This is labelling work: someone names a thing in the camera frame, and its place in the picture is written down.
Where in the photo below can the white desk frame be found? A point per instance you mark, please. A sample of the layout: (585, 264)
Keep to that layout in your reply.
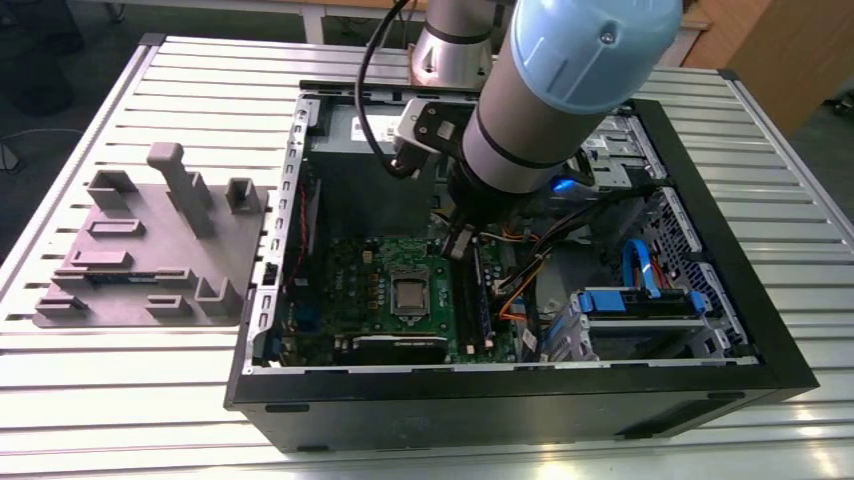
(314, 30)

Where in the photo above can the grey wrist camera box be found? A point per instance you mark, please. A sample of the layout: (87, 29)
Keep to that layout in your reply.
(575, 182)

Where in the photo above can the silver CPU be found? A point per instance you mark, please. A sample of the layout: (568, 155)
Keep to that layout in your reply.
(410, 295)

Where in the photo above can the blue RAM stick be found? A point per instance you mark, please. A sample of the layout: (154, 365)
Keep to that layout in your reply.
(486, 300)

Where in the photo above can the dark RAM stick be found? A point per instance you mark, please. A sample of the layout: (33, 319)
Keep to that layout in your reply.
(121, 278)

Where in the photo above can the blue board connector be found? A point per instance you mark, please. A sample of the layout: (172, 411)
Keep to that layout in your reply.
(308, 320)

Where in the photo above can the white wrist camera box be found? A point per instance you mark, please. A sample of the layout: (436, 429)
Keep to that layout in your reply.
(428, 125)

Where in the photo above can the grey parts rack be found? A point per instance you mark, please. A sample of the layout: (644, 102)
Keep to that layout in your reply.
(168, 240)

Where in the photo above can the black PC case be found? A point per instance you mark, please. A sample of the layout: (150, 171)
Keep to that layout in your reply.
(468, 415)

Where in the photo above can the black graphics card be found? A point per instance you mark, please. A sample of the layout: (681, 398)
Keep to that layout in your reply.
(401, 346)

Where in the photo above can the blue VGA port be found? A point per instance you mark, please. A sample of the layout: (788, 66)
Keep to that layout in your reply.
(274, 346)

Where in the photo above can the hard disk in blue carrier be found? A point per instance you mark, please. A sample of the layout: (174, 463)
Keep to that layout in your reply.
(611, 302)

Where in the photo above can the wooden cabinet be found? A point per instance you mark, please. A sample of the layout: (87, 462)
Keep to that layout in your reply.
(788, 60)

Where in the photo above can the black RAM slot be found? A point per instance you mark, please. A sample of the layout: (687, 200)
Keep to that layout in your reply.
(466, 300)
(457, 295)
(476, 300)

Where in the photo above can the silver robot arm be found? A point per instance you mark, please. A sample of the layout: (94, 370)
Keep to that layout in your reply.
(555, 90)

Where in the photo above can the wooden desk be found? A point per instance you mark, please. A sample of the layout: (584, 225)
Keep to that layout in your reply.
(695, 27)

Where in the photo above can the green motherboard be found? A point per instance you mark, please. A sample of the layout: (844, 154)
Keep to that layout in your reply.
(354, 260)

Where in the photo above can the black table corner cap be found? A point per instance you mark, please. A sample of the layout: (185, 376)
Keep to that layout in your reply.
(729, 75)
(153, 39)

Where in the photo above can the grey power supply unit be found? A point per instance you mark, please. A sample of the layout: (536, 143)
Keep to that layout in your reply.
(361, 195)

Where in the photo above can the metal drive cage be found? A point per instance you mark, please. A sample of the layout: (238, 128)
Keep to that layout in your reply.
(628, 170)

